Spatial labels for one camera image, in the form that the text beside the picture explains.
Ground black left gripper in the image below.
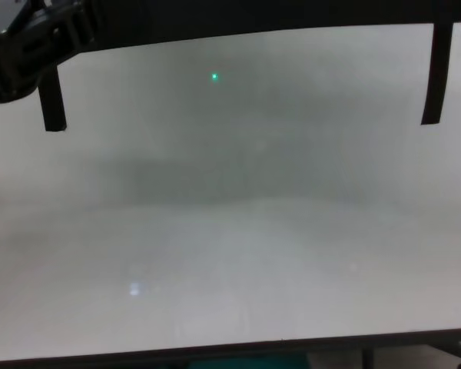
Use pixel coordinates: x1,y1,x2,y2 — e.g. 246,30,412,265
0,0,104,104

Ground black robot print poster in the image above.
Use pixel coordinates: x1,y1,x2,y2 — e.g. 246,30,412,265
41,0,461,66

